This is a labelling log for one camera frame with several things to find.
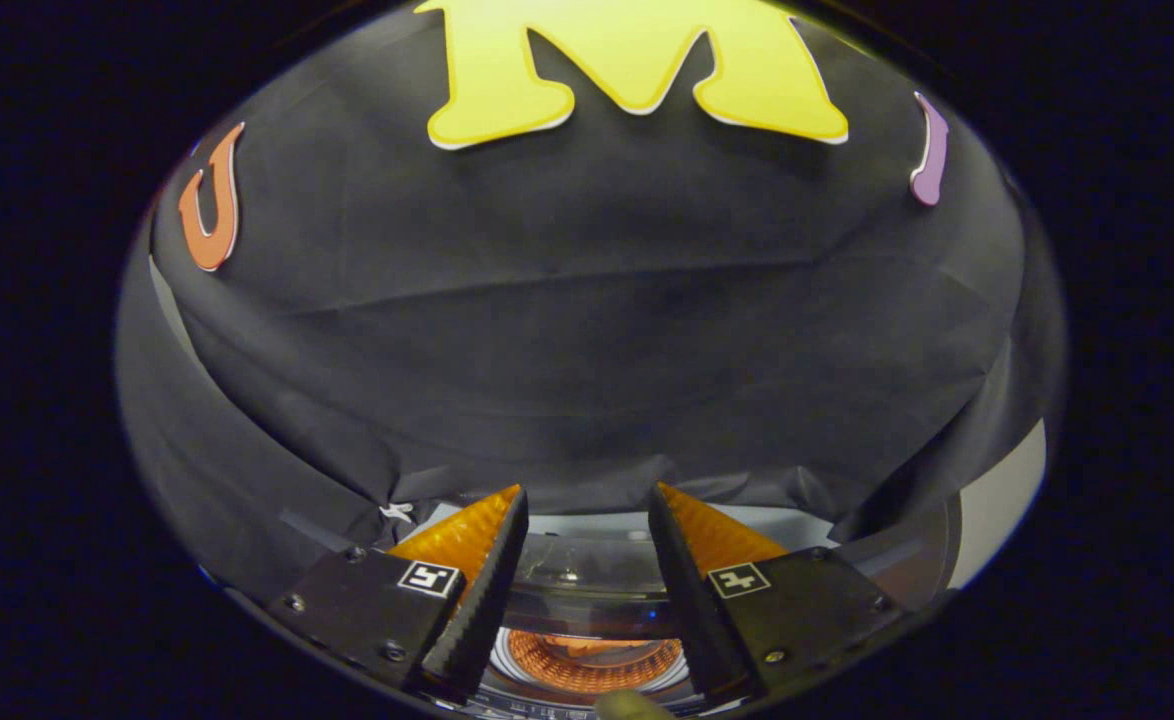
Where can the orange polo shirt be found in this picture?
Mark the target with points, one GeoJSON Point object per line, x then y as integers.
{"type": "Point", "coordinates": [587, 646]}

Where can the dark grey washing machine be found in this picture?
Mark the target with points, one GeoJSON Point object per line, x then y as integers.
{"type": "Point", "coordinates": [597, 675]}

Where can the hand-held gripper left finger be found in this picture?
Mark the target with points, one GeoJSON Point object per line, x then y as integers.
{"type": "Point", "coordinates": [487, 600]}

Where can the glass washing machine lid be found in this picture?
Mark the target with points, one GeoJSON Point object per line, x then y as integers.
{"type": "Point", "coordinates": [587, 590]}

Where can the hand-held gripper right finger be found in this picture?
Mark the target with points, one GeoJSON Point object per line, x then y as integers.
{"type": "Point", "coordinates": [687, 600]}

